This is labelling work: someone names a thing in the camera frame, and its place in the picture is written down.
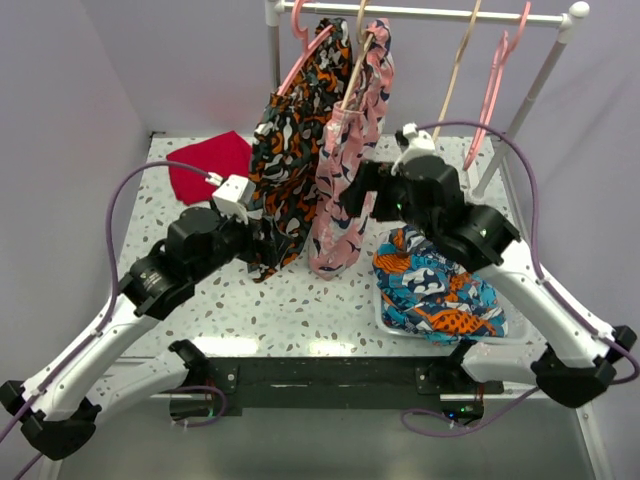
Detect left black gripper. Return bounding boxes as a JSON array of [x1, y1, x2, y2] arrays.
[[191, 199, 293, 283]]

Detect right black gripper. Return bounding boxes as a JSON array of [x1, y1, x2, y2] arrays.
[[338, 158, 438, 241]]

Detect pink navy patterned shorts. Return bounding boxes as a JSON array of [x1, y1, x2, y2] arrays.
[[308, 18, 395, 280]]

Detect beige wooden hanger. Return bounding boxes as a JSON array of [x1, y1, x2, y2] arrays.
[[340, 0, 374, 110], [438, 0, 482, 122]]

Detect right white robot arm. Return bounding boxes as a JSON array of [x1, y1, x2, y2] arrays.
[[340, 153, 637, 408]]

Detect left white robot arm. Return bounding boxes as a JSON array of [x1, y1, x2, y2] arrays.
[[1, 207, 289, 460]]

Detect blue orange patterned shorts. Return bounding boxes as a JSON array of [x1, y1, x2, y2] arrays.
[[372, 225, 508, 345]]

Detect orange black camo shorts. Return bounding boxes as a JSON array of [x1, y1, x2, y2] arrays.
[[248, 17, 353, 283]]

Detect right pink hanger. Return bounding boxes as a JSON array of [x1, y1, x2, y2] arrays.
[[463, 1, 531, 171]]

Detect pink hanger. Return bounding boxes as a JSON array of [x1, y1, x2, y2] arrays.
[[276, 0, 332, 96], [463, 1, 531, 171]]

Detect left pink hanger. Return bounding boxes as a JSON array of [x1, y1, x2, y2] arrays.
[[276, 0, 332, 96]]

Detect red folded cloth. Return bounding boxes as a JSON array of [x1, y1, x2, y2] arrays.
[[166, 131, 251, 206]]

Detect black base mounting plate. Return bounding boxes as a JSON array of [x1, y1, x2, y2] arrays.
[[169, 340, 504, 416]]

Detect white plastic basket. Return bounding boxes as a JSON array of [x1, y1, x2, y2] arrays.
[[372, 289, 531, 346]]

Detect white clothes rack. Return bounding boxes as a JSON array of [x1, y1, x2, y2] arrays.
[[264, 1, 590, 199]]

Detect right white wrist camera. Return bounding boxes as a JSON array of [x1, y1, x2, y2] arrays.
[[391, 123, 436, 175]]

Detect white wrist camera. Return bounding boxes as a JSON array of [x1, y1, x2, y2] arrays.
[[206, 172, 255, 225], [391, 123, 436, 175]]

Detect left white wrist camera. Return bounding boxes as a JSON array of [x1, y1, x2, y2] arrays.
[[206, 172, 255, 225]]

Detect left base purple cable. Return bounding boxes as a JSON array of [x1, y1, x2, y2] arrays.
[[172, 383, 231, 429]]

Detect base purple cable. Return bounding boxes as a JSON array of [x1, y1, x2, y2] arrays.
[[172, 383, 231, 429], [399, 386, 541, 438]]

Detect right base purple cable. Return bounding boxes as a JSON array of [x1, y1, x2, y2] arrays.
[[399, 386, 541, 438]]

